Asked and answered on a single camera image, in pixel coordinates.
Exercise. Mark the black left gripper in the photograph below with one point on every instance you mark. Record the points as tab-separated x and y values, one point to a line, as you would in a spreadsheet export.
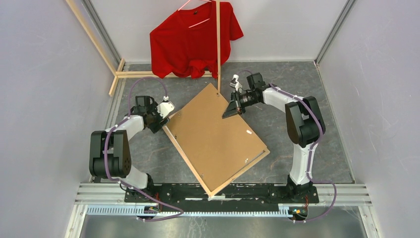
155	127

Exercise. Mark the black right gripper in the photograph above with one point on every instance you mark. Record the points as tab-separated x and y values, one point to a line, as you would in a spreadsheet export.
233	109

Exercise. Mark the brown cardboard backing board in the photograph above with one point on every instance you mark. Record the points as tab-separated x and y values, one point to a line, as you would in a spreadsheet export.
213	141

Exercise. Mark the light wooden picture frame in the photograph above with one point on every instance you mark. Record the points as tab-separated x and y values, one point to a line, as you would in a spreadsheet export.
197	174

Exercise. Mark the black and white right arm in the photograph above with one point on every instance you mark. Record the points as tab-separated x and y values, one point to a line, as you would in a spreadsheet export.
304	123

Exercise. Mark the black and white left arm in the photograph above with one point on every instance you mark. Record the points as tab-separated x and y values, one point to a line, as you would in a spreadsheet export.
110	156

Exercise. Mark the wooden clothes rack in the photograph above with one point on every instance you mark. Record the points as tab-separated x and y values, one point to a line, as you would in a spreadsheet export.
118	72

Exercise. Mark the red t-shirt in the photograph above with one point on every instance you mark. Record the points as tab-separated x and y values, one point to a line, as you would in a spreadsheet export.
190	52

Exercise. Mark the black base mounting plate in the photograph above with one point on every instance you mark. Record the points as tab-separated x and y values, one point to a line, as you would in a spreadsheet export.
174	193

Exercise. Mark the pink clothes hanger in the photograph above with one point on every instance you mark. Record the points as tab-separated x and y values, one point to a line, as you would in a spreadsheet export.
194	17

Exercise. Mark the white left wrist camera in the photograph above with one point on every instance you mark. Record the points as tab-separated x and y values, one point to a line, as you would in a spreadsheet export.
165	108

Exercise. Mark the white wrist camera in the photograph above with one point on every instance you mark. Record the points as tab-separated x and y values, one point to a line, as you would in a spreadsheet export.
235	84
165	108

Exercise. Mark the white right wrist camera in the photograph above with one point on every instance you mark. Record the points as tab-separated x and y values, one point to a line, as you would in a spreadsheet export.
235	84

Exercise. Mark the aluminium rail frame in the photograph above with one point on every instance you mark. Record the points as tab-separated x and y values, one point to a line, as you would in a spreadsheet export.
110	199

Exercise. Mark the left aluminium corner post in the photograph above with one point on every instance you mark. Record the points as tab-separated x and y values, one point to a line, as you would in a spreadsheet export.
100	27

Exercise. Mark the aluminium corner post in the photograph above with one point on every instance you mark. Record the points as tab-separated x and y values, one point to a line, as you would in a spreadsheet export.
100	27
334	30

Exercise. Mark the right aluminium corner post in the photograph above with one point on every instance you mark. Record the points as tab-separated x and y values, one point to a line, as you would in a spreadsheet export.
334	30

